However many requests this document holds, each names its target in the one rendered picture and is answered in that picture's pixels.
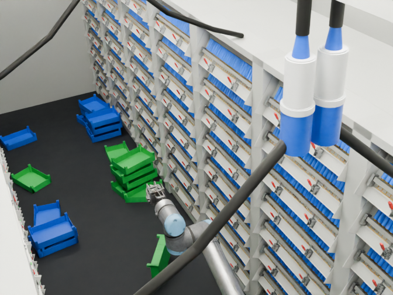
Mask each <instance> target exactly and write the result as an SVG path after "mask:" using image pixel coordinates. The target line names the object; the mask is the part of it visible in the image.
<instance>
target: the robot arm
mask: <svg viewBox="0 0 393 295"><path fill-rule="evenodd" d="M146 186H147V187H146V200H147V201H148V202H149V203H150V204H151V205H153V206H155V212H156V213H155V215H156V217H157V218H159V220H160V221H161V223H162V225H163V230H164V236H165V240H166V247H167V250H168V252H169V253H170V254H172V255H181V254H182V253H184V252H185V251H186V250H187V247H190V246H192V245H193V244H194V242H195V241H196V240H197V239H198V238H199V236H200V235H201V234H202V233H203V232H204V230H205V229H206V228H207V227H208V225H209V224H210V223H211V222H212V221H211V220H209V219H206V220H204V221H201V222H198V223H196V224H192V225H190V226H187V227H186V226H185V221H184V219H183V217H182V216H181V215H180V213H179V212H178V210H177V209H176V207H175V205H174V204H173V202H172V201H171V200H168V199H166V194H165V189H164V187H163V186H162V184H161V183H160V185H159V184H157V185H156V182H155V181H154V185H151V184H150V186H149V185H147V184H146ZM162 187H163V188H162ZM202 253H203V254H204V257H205V259H206V261H207V263H208V265H209V268H210V270H211V272H212V274H213V276H214V278H215V280H216V282H217V284H218V286H219V288H220V291H221V293H222V295H244V293H243V290H242V288H241V287H240V284H239V282H238V281H237V279H236V276H235V274H234V273H233V270H232V268H231V267H230V264H229V262H228V261H227V259H226V256H225V254H224V253H223V250H222V248H221V247H220V244H219V242H218V239H217V235H216V236H215V237H214V238H213V240H212V241H211V242H210V244H209V245H208V246H207V247H206V248H205V249H204V251H203V252H202Z"/></svg>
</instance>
